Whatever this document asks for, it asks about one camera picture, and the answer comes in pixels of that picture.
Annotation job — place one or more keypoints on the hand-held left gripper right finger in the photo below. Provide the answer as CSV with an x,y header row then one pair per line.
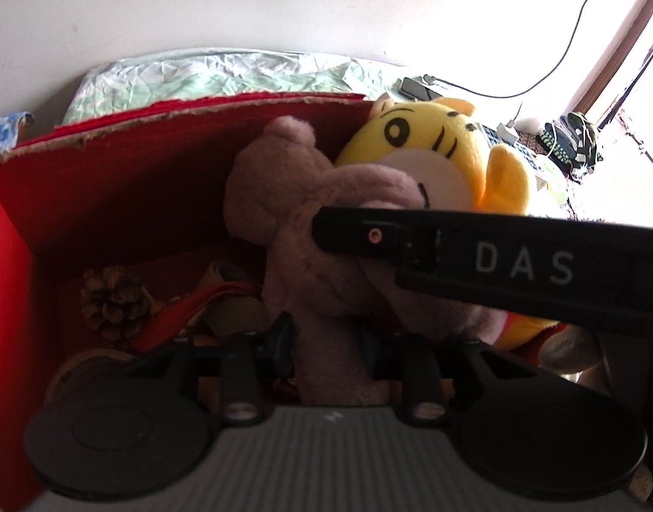
x,y
372,354

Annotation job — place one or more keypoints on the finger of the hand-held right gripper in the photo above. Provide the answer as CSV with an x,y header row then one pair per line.
x,y
353,229

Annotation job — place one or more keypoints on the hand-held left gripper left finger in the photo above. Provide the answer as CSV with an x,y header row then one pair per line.
x,y
281,346

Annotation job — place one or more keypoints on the pink teddy bear plush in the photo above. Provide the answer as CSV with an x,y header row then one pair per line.
x,y
316,277

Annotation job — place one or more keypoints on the red cardboard box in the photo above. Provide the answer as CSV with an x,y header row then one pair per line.
x,y
145,181

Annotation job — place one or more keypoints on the brown paper piece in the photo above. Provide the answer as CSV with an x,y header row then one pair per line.
x,y
236,312

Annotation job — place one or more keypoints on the red ribbon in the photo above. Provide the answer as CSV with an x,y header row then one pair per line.
x,y
182,312

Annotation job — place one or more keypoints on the yellow tiger plush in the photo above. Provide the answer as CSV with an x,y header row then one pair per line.
x,y
412,138

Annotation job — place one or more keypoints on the green black sneaker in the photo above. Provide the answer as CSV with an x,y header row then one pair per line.
x,y
585,141
556,146

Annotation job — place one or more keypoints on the blue checkered item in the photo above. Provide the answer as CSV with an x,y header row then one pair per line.
x,y
529,157

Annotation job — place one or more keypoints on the black phone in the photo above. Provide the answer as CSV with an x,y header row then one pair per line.
x,y
417,88

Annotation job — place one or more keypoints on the brown pine cone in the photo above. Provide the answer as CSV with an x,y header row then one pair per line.
x,y
113,304

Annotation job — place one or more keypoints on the white charger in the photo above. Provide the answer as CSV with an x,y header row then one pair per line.
x,y
507,130

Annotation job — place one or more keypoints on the pale green bed sheet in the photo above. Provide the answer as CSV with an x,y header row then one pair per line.
x,y
198,77

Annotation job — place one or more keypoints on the blue patterned cloth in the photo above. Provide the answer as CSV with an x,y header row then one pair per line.
x,y
4,136

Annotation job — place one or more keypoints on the brown window frame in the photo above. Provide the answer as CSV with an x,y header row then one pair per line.
x,y
625,48

